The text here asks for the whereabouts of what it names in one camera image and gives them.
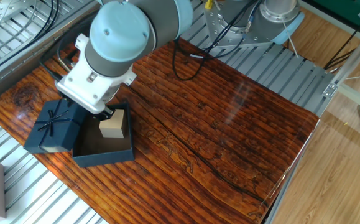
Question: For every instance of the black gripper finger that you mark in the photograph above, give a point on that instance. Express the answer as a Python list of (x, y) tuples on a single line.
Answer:
[(105, 115)]

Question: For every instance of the blue gift box lid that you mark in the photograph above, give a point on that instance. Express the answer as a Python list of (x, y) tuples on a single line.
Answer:
[(58, 133)]

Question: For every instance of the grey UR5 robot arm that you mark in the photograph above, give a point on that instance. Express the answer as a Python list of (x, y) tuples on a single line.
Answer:
[(120, 31)]

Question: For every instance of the blue gift box base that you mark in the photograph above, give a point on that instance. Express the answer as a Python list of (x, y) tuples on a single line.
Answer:
[(105, 158)]

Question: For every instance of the pale wooden block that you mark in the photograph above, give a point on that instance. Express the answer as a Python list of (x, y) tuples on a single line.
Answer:
[(112, 127)]

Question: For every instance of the wood-grain table mat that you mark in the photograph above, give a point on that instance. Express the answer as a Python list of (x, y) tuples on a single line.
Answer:
[(198, 140)]

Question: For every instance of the silver perforated mounting plate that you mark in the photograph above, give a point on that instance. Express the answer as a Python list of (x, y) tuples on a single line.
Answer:
[(2, 9)]

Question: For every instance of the yellow plug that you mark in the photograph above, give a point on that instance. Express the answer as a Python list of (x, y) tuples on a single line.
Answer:
[(208, 4)]

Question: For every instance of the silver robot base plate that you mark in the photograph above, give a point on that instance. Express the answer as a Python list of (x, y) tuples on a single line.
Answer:
[(217, 28)]

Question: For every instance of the aluminium frame beam with bracket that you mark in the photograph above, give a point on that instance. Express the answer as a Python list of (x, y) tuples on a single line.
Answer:
[(353, 59)]

